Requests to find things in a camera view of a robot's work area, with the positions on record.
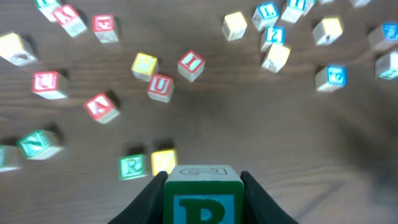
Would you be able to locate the red A block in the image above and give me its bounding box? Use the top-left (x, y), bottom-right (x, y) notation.
top-left (84, 93), bottom-right (120, 124)

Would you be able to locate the yellow block right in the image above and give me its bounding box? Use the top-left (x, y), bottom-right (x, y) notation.
top-left (312, 17), bottom-right (343, 45)

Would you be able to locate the green N block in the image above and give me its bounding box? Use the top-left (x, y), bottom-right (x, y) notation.
top-left (17, 129), bottom-right (64, 160)

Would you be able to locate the yellow block below 2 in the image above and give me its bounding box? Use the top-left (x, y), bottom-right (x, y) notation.
top-left (261, 44), bottom-right (291, 73)

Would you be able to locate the green Z block right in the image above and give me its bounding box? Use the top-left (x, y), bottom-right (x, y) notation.
top-left (375, 51), bottom-right (397, 80)

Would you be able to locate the red U block left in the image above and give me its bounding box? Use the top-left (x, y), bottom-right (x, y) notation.
top-left (31, 71), bottom-right (68, 100)

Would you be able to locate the green B block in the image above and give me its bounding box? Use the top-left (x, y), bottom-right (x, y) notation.
top-left (163, 165), bottom-right (244, 224)

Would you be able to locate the yellow C block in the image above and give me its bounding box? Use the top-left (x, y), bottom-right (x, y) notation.
top-left (131, 52), bottom-right (159, 82)

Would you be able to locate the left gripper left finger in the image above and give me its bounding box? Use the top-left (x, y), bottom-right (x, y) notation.
top-left (108, 171), bottom-right (168, 224)

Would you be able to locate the green R block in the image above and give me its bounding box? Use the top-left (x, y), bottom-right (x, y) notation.
top-left (118, 154), bottom-right (147, 180)

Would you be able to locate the yellow O block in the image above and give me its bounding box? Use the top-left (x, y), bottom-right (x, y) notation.
top-left (150, 148), bottom-right (178, 176)
top-left (222, 11), bottom-right (248, 41)

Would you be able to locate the blue T block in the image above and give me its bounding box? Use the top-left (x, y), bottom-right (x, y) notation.
top-left (280, 0), bottom-right (307, 24)

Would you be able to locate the yellow block left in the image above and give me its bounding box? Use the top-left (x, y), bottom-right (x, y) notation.
top-left (1, 32), bottom-right (37, 67)

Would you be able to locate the blue D block right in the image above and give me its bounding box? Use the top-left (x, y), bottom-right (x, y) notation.
top-left (368, 22), bottom-right (397, 51)

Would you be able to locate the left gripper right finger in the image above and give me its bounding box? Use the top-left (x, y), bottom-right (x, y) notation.
top-left (240, 171), bottom-right (299, 224)

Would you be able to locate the red I block centre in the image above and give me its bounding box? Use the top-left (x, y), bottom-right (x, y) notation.
top-left (177, 50), bottom-right (205, 82)

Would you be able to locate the green F block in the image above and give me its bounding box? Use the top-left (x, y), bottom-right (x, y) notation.
top-left (34, 0), bottom-right (62, 22)

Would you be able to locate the blue 2 block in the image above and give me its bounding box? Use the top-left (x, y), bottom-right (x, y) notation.
top-left (260, 26), bottom-right (285, 52)

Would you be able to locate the red E block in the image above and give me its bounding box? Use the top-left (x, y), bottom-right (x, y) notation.
top-left (93, 14), bottom-right (119, 44)

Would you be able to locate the blue P block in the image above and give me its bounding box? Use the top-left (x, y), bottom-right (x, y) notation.
top-left (315, 65), bottom-right (347, 93)

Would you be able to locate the blue L block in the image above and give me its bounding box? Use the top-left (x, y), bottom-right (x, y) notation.
top-left (252, 2), bottom-right (279, 32)

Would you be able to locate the green J block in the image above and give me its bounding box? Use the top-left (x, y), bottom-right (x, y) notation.
top-left (1, 145), bottom-right (21, 172)

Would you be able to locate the red u block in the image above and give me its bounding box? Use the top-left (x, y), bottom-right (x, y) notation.
top-left (31, 71), bottom-right (68, 100)
top-left (147, 73), bottom-right (174, 103)

